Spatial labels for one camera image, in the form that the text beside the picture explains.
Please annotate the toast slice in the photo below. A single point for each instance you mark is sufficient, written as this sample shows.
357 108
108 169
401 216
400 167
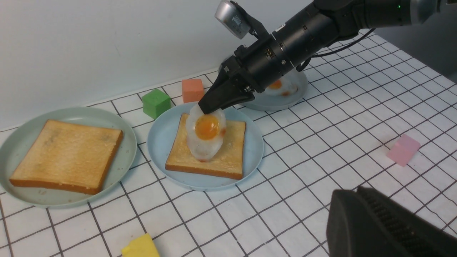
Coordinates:
228 161
70 157

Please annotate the light blue plate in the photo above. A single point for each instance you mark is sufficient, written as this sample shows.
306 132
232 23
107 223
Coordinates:
163 133

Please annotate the pink block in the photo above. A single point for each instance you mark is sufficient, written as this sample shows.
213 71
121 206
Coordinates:
403 150

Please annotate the orange cube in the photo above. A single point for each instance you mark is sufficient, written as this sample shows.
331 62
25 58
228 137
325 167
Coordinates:
192 90

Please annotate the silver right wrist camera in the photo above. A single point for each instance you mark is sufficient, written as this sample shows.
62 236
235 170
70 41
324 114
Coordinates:
238 21

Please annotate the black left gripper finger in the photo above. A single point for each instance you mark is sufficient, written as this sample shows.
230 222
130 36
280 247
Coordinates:
366 223

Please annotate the checkered white tablecloth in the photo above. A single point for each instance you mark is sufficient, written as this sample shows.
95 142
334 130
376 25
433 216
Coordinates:
358 104

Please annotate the fried egg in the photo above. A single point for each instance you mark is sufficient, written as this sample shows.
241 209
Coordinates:
205 132
281 87

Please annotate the green cube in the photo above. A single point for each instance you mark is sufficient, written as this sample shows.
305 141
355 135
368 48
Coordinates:
155 103

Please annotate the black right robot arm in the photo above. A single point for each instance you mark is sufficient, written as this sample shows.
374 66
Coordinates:
354 15

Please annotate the grey plate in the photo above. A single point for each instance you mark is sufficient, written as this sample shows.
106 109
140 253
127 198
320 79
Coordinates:
264 102

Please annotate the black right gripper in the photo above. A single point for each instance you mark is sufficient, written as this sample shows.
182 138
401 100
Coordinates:
254 68

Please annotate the pale green plate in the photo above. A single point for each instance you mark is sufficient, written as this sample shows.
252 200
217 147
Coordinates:
15 147

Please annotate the yellow block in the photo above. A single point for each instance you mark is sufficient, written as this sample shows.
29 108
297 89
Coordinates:
143 246

